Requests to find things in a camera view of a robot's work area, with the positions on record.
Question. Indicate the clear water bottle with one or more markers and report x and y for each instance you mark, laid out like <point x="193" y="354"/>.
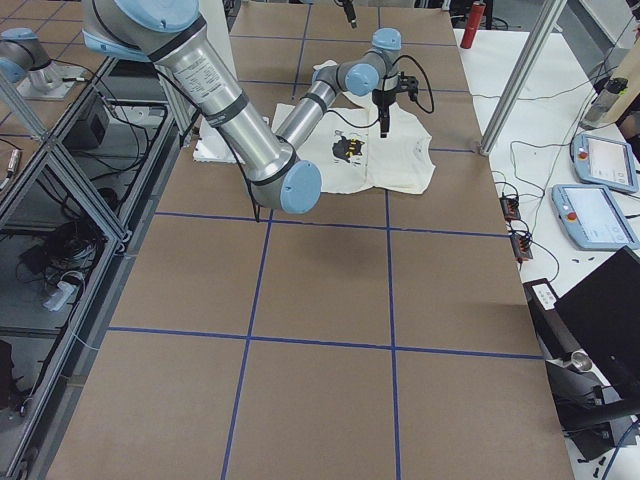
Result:
<point x="608" y="96"/>

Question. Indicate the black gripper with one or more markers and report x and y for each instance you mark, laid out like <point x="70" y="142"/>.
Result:
<point x="382" y="98"/>

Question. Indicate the teach pendant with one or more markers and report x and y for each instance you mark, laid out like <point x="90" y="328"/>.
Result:
<point x="592" y="218"/>
<point x="605" y="162"/>

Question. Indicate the red cylinder bottle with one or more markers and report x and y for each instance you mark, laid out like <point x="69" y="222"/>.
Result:
<point x="474" y="19"/>

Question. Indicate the orange black connector box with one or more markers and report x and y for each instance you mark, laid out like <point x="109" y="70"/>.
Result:
<point x="510" y="207"/>

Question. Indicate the aluminium table frame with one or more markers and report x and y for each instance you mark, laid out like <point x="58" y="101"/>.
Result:
<point x="76" y="209"/>

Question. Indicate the aluminium frame post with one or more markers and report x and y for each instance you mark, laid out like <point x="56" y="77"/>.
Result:
<point x="535" y="42"/>

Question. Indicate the white power strip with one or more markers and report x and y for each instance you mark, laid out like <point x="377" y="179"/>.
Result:
<point x="60" y="296"/>

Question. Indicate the cream cat print shirt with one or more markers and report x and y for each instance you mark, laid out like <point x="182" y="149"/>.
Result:
<point x="351" y="156"/>

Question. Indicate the near teach pendant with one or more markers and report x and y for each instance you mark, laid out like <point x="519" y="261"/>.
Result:
<point x="592" y="218"/>

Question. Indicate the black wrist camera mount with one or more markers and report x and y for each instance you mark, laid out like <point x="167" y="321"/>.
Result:
<point x="408" y="84"/>

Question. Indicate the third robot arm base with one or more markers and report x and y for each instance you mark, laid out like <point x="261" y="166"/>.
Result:
<point x="28" y="67"/>

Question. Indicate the far teach pendant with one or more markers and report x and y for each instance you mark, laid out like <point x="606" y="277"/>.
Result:
<point x="605" y="162"/>

